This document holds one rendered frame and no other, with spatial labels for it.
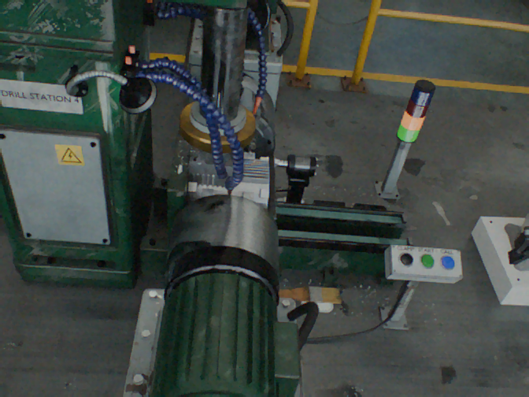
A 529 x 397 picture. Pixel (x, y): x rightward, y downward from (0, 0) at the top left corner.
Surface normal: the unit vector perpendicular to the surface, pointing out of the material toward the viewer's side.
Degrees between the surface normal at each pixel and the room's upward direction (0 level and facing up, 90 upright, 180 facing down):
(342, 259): 90
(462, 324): 0
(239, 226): 13
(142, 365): 0
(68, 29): 90
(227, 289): 5
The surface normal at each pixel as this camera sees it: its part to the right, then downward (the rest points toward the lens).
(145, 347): 0.12, -0.72
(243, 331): 0.49, -0.63
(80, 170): 0.00, 0.69
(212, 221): -0.18, -0.71
